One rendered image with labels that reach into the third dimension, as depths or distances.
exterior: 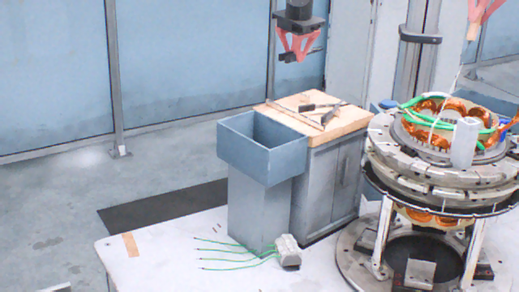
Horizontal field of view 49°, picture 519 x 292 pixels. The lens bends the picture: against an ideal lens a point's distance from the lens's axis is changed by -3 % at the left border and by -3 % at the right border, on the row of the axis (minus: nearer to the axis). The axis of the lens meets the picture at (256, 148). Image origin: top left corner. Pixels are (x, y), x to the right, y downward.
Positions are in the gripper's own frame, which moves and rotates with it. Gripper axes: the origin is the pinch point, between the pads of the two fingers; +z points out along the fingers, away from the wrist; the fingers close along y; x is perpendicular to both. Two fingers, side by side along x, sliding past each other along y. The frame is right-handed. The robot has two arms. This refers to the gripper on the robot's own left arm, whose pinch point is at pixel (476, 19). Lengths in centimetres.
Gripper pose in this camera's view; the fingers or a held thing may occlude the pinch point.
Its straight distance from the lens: 112.7
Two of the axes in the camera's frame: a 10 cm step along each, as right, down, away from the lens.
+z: -3.2, 9.2, 2.3
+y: 8.4, 1.6, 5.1
